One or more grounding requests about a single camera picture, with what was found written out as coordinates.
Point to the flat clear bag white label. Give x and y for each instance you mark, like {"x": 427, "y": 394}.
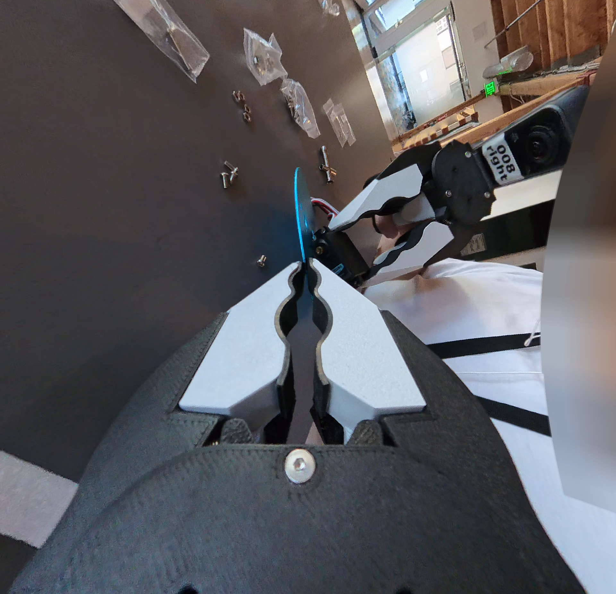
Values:
{"x": 159, "y": 26}

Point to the green exit sign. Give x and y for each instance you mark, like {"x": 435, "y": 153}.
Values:
{"x": 490, "y": 88}

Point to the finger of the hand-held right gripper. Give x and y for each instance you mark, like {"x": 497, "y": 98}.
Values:
{"x": 423, "y": 247}
{"x": 385, "y": 190}

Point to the glass door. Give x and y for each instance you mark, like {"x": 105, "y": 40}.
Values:
{"x": 423, "y": 74}

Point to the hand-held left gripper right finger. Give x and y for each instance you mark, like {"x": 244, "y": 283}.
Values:
{"x": 370, "y": 358}

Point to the clear bag of screws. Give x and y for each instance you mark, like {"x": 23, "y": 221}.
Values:
{"x": 301, "y": 108}

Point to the dark grey desk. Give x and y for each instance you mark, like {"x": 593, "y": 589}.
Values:
{"x": 96, "y": 218}

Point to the black servo motor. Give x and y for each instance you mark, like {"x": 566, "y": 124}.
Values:
{"x": 346, "y": 247}

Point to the person's right hand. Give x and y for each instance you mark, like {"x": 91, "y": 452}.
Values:
{"x": 390, "y": 233}

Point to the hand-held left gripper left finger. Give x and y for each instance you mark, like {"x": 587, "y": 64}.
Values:
{"x": 231, "y": 363}

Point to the thin black ceiling rod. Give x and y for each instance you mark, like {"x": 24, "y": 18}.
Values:
{"x": 524, "y": 13}

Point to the silver cross wrench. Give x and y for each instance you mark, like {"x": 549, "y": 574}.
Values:
{"x": 327, "y": 168}

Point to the clear ceiling lamp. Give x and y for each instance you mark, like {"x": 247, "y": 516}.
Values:
{"x": 510, "y": 62}

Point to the clear bag of nuts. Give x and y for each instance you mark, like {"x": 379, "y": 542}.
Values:
{"x": 262, "y": 57}

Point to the blue round metal plate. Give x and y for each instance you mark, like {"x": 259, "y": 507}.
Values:
{"x": 302, "y": 204}

